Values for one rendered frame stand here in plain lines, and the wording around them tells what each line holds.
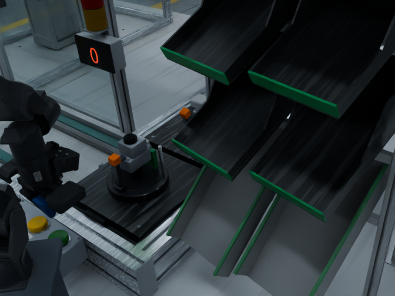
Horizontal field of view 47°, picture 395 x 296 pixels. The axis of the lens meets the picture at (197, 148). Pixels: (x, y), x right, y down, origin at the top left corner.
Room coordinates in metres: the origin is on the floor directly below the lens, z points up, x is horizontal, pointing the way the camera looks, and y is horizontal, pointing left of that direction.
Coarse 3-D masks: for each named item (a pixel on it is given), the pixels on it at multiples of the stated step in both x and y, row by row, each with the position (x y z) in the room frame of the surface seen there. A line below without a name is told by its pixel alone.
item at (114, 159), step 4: (112, 156) 0.77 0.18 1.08; (116, 156) 0.77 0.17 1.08; (120, 156) 0.79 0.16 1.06; (124, 156) 0.79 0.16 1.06; (108, 160) 0.77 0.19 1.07; (112, 160) 0.76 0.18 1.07; (116, 160) 0.77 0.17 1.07; (120, 160) 0.77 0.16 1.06; (112, 164) 0.76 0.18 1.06; (116, 164) 0.76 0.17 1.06; (112, 168) 0.77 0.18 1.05; (116, 168) 0.77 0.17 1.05; (116, 172) 0.77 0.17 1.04; (120, 172) 0.77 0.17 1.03; (116, 176) 0.77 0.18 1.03; (120, 176) 0.77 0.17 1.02; (116, 180) 0.77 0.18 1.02; (120, 180) 0.77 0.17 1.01; (116, 184) 0.77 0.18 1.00; (120, 184) 0.77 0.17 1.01
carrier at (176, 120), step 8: (200, 96) 1.15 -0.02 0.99; (192, 104) 1.13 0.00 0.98; (200, 104) 1.11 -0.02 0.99; (192, 112) 1.05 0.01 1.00; (176, 120) 1.07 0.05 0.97; (184, 120) 1.02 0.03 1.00; (160, 128) 1.03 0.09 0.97; (168, 128) 1.03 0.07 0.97; (176, 128) 1.03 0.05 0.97; (152, 136) 0.99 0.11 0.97; (160, 136) 0.99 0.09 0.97; (168, 136) 0.99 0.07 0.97; (152, 144) 0.97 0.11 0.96; (160, 144) 0.96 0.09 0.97; (168, 144) 0.95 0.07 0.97; (168, 152) 0.93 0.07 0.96; (176, 152) 0.92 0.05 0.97; (184, 152) 0.91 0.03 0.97; (184, 160) 0.90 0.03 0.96; (192, 160) 0.88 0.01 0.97; (200, 168) 0.87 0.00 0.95
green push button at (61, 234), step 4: (52, 232) 0.67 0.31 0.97; (56, 232) 0.67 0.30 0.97; (60, 232) 0.67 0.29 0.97; (64, 232) 0.67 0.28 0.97; (48, 236) 0.67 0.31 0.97; (52, 236) 0.66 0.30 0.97; (56, 236) 0.66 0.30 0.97; (60, 236) 0.66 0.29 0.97; (64, 236) 0.66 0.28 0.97; (68, 236) 0.67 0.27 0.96; (64, 240) 0.65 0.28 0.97
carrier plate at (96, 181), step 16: (176, 160) 0.88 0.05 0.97; (96, 176) 0.85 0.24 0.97; (176, 176) 0.82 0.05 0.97; (192, 176) 0.82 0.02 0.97; (96, 192) 0.79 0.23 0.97; (176, 192) 0.77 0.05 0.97; (96, 208) 0.74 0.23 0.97; (112, 208) 0.73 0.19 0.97; (128, 208) 0.73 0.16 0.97; (144, 208) 0.72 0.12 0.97; (160, 208) 0.72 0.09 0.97; (176, 208) 0.73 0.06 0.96; (112, 224) 0.70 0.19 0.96; (128, 224) 0.68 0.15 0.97; (144, 224) 0.68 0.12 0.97
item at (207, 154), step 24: (264, 48) 0.76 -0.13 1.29; (216, 96) 0.68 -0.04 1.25; (240, 96) 0.68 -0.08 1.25; (264, 96) 0.66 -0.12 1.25; (192, 120) 0.65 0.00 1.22; (216, 120) 0.65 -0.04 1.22; (240, 120) 0.63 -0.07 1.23; (264, 120) 0.61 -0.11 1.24; (192, 144) 0.62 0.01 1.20; (216, 144) 0.60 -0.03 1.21; (240, 144) 0.58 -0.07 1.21; (216, 168) 0.54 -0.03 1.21; (240, 168) 0.54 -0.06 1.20
